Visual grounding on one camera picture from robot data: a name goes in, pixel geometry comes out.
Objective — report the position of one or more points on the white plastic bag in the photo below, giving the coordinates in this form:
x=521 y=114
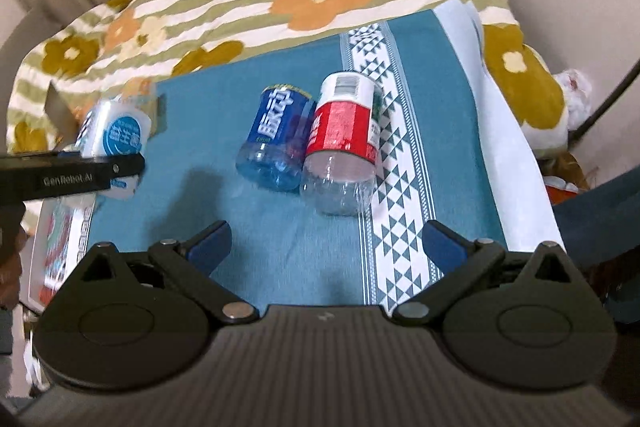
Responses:
x=577 y=95

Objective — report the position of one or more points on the floral striped quilt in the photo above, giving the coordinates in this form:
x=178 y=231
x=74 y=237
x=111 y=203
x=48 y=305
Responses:
x=154 y=40

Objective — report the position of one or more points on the blue label cut bottle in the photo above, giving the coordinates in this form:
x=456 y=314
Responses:
x=274 y=151

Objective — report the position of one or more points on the red label clear cut bottle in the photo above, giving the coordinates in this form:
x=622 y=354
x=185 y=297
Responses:
x=342 y=152

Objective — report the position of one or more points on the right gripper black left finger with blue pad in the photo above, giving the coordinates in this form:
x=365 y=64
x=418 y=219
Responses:
x=188 y=265

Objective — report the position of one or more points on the teal patterned cloth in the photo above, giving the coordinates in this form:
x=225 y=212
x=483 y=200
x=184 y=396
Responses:
x=351 y=232

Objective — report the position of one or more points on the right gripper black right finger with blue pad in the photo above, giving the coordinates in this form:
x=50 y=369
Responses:
x=463 y=263

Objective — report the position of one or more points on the white cut bottle cup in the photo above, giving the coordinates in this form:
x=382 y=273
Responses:
x=113 y=128

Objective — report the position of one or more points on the person's left hand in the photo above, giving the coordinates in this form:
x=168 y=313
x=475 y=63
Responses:
x=11 y=272

